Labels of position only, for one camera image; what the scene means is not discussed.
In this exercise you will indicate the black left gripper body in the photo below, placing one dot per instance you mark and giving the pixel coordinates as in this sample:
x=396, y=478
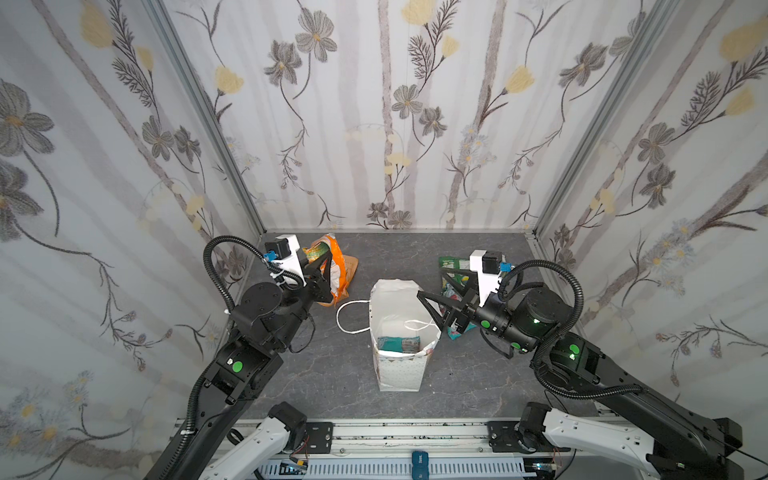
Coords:
x=313, y=276

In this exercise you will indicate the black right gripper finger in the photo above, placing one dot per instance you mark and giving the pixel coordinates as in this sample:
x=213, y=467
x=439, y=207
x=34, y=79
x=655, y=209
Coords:
x=441, y=309
x=470, y=288

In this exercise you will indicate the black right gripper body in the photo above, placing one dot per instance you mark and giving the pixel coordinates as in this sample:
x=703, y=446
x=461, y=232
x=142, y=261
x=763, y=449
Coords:
x=462, y=308

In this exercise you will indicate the green snack packet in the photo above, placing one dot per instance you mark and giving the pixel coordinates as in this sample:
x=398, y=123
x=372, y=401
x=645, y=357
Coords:
x=450, y=264

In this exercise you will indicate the orange snack packet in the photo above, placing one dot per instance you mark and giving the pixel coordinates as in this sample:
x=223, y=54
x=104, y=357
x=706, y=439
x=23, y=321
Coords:
x=329, y=243

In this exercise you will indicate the teal snack packet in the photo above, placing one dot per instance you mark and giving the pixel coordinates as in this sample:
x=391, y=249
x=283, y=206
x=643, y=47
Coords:
x=404, y=345
x=455, y=330

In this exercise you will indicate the brown snack packet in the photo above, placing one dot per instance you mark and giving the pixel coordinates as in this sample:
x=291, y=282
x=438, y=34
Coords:
x=351, y=265

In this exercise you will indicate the cartoon animal paper bag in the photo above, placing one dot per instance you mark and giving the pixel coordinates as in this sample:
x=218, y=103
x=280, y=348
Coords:
x=403, y=334

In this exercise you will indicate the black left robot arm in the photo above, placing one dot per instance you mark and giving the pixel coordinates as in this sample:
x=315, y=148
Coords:
x=264, y=323

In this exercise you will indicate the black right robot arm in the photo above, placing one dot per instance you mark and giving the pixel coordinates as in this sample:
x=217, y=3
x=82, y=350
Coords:
x=533, y=307

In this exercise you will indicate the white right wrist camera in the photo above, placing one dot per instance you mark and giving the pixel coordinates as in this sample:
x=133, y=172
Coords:
x=489, y=267

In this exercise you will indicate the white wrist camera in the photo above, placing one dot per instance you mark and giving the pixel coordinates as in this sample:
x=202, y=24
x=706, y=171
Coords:
x=283, y=260
x=489, y=267

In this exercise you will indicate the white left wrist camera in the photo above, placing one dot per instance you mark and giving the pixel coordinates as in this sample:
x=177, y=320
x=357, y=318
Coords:
x=283, y=260

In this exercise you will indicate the aluminium rail base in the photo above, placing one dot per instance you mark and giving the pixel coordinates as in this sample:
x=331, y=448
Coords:
x=381, y=449

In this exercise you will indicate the blue clip on rail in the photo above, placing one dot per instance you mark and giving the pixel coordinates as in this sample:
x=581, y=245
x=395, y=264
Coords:
x=420, y=465

